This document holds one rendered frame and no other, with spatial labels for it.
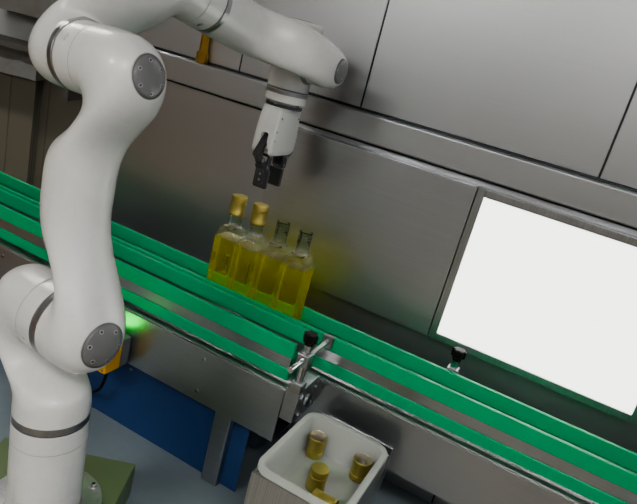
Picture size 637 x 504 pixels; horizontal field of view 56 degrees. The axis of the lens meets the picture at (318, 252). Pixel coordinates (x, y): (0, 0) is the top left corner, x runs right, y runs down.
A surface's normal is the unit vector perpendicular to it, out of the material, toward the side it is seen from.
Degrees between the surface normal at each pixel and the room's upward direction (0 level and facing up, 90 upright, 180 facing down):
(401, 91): 90
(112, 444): 0
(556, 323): 90
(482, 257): 90
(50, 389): 29
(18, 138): 90
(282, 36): 81
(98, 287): 61
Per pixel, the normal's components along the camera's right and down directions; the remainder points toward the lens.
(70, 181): 0.10, 0.28
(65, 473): 0.76, 0.36
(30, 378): 0.42, -0.55
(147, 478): 0.25, -0.92
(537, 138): -0.43, 0.18
